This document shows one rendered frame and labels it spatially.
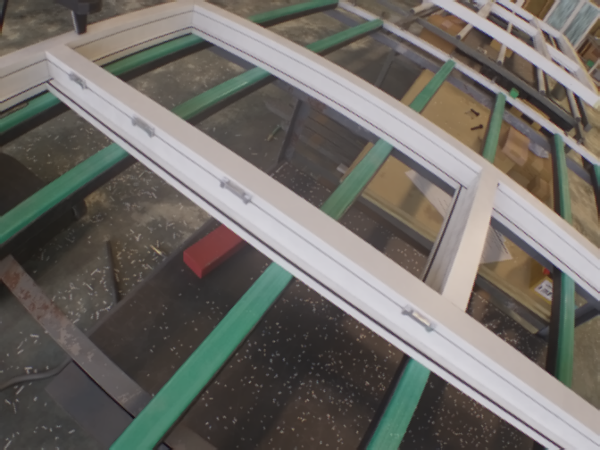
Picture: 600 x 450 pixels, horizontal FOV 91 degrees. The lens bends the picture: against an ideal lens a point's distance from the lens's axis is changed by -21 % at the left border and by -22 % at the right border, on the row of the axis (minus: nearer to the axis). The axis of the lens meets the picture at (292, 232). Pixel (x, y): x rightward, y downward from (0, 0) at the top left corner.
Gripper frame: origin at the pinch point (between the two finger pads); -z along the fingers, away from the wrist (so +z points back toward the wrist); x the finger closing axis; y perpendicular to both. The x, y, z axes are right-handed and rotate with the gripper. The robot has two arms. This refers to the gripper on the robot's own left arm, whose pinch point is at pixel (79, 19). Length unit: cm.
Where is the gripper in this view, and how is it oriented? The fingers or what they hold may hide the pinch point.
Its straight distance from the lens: 85.9
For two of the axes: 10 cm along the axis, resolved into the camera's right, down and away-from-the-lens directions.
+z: 2.6, -5.8, -7.7
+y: 5.3, -5.8, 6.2
